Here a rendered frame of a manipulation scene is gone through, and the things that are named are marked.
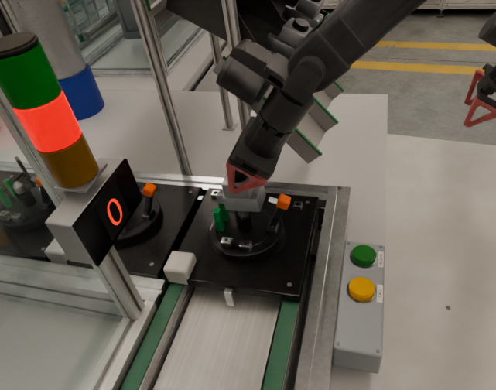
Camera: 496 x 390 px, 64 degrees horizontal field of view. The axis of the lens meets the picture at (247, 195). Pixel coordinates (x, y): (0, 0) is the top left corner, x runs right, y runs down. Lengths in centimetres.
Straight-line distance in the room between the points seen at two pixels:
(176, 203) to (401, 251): 48
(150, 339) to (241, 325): 15
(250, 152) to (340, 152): 57
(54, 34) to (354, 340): 122
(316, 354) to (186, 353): 21
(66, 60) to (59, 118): 104
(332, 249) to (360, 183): 31
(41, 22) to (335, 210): 105
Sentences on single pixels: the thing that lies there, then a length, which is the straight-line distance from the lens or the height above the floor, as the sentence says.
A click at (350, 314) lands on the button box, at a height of 96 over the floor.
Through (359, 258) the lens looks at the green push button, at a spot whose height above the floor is 97.
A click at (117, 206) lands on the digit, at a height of 120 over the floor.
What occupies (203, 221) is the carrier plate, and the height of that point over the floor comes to 97.
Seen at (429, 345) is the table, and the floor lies 86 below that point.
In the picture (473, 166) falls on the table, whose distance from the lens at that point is 113.
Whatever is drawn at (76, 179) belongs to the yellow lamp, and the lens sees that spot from 48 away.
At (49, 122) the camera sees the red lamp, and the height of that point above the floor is 134.
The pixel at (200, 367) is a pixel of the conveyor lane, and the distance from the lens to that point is 69.
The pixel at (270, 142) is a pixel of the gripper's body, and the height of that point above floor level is 120.
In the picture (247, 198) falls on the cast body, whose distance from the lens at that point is 66.
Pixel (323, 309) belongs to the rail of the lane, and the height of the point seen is 95.
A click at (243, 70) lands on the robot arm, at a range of 54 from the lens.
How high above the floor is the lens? 153
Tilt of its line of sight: 42 degrees down
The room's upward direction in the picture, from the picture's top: 9 degrees counter-clockwise
